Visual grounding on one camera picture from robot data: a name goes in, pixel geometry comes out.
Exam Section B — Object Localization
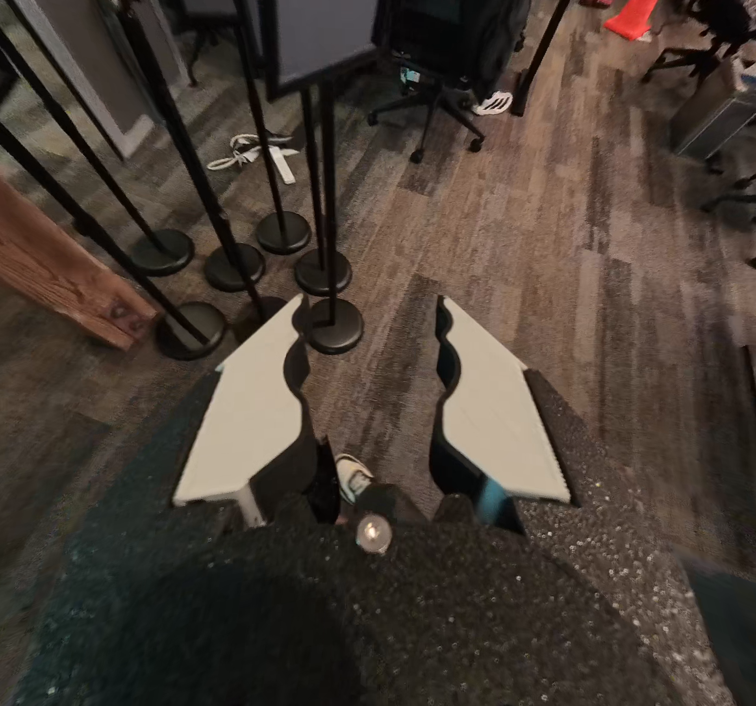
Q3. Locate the group of floor sign stands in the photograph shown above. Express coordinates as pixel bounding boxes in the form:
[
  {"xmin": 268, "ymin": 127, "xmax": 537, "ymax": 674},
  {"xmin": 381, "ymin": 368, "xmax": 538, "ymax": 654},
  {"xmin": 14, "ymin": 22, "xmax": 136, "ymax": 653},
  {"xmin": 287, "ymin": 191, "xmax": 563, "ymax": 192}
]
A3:
[{"xmin": 0, "ymin": 0, "xmax": 355, "ymax": 362}]

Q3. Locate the person's torso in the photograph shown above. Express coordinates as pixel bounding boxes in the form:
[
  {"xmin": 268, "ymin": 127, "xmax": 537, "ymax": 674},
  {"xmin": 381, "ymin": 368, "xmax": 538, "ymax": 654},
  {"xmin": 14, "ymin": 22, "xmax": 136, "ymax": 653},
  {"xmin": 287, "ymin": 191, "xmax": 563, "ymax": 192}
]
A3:
[{"xmin": 678, "ymin": 551, "xmax": 756, "ymax": 706}]

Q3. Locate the grey trash bin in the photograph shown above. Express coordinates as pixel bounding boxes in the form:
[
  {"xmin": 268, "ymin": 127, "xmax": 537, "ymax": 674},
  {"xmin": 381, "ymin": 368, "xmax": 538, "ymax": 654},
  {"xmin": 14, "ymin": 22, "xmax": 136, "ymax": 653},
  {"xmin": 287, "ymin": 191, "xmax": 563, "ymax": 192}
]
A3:
[{"xmin": 669, "ymin": 58, "xmax": 756, "ymax": 158}]

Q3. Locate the black snap frame sign stand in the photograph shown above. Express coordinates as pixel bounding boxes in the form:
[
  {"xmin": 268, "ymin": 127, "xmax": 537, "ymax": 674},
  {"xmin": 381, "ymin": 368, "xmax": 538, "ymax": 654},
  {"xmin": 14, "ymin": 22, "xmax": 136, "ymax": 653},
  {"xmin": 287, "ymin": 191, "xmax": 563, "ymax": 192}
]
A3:
[{"xmin": 266, "ymin": 0, "xmax": 389, "ymax": 356}]

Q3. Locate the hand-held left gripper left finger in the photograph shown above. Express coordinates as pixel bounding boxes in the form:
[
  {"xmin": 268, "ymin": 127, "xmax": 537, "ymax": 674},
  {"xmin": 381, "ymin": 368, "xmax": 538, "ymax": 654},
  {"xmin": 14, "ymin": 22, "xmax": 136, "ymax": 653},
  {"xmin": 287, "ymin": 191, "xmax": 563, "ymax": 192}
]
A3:
[{"xmin": 172, "ymin": 294, "xmax": 320, "ymax": 528}]

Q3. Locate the person's shoe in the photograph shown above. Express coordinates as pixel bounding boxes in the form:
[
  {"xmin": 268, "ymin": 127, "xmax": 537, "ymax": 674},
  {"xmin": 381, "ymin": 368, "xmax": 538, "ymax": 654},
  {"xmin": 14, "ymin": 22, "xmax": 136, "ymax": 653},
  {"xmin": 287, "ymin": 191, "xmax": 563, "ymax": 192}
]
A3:
[{"xmin": 334, "ymin": 453, "xmax": 377, "ymax": 507}]

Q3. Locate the black office chair with jacket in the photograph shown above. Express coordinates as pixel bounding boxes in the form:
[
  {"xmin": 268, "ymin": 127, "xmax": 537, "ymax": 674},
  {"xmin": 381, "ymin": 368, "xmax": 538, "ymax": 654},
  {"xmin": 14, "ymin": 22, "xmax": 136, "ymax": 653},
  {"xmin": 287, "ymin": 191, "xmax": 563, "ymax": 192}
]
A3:
[{"xmin": 366, "ymin": 0, "xmax": 534, "ymax": 165}]

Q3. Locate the wooden pillar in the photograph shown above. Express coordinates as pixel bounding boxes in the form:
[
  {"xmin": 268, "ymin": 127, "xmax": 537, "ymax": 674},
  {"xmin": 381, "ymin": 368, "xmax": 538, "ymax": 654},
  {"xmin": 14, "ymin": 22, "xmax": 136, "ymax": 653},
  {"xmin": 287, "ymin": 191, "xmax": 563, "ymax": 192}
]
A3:
[{"xmin": 0, "ymin": 176, "xmax": 161, "ymax": 352}]

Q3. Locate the white power strip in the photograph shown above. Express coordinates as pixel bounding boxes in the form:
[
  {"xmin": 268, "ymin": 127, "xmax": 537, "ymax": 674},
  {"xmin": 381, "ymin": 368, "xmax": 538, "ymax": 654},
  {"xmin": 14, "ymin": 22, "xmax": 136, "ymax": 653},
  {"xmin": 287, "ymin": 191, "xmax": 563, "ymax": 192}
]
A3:
[{"xmin": 267, "ymin": 146, "xmax": 298, "ymax": 187}]

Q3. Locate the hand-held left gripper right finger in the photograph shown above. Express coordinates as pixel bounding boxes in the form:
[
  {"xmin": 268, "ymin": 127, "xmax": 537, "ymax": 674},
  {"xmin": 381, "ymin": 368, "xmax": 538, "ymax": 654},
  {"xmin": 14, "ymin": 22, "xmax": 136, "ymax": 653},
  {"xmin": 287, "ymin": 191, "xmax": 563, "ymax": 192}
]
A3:
[{"xmin": 429, "ymin": 296, "xmax": 574, "ymax": 535}]

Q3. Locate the brown office desk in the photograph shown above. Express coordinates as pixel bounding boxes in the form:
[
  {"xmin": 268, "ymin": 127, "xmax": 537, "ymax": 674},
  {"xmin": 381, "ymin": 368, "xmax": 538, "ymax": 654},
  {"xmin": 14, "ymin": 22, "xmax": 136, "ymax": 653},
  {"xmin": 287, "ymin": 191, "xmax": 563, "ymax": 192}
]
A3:
[{"xmin": 511, "ymin": 0, "xmax": 616, "ymax": 117}]

